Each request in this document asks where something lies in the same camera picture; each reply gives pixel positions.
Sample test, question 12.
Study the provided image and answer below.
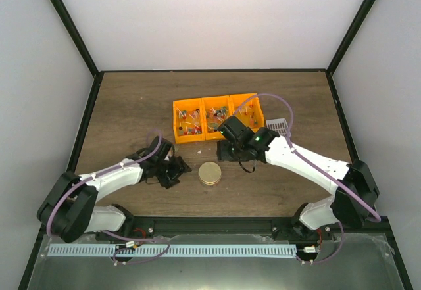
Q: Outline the orange bin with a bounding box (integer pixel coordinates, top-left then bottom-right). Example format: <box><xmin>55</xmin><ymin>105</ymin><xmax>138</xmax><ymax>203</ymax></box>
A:
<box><xmin>201</xmin><ymin>95</ymin><xmax>234</xmax><ymax>141</ymax></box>
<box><xmin>230</xmin><ymin>93</ymin><xmax>266</xmax><ymax>132</ymax></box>
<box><xmin>172</xmin><ymin>98</ymin><xmax>207</xmax><ymax>144</ymax></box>

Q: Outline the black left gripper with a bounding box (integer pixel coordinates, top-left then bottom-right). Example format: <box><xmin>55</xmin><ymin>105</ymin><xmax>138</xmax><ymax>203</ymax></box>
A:
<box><xmin>156</xmin><ymin>156</ymin><xmax>192</xmax><ymax>189</ymax></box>

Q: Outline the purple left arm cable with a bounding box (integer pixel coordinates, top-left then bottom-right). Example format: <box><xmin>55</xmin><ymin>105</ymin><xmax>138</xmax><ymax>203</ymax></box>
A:
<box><xmin>46</xmin><ymin>128</ymin><xmax>171</xmax><ymax>266</ymax></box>

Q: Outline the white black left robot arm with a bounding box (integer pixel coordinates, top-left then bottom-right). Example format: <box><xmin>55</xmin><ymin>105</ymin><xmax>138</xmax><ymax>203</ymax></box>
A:
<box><xmin>36</xmin><ymin>136</ymin><xmax>191</xmax><ymax>243</ymax></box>

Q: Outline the white slotted plastic scoop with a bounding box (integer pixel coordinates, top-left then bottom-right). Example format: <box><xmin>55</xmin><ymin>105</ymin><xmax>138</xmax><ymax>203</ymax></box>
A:
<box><xmin>266</xmin><ymin>118</ymin><xmax>288</xmax><ymax>137</ymax></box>

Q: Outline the gold round jar lid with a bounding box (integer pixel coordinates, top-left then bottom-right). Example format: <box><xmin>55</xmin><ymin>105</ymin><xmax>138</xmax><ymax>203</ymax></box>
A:
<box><xmin>198</xmin><ymin>162</ymin><xmax>222</xmax><ymax>186</ymax></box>

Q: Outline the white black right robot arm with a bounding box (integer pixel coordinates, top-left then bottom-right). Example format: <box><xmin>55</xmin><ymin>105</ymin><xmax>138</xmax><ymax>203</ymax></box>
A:
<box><xmin>217</xmin><ymin>116</ymin><xmax>381</xmax><ymax>239</ymax></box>

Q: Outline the light blue slotted cable duct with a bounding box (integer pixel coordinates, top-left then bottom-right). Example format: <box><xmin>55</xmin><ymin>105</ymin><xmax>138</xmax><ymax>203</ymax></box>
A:
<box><xmin>47</xmin><ymin>243</ymin><xmax>297</xmax><ymax>259</ymax></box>

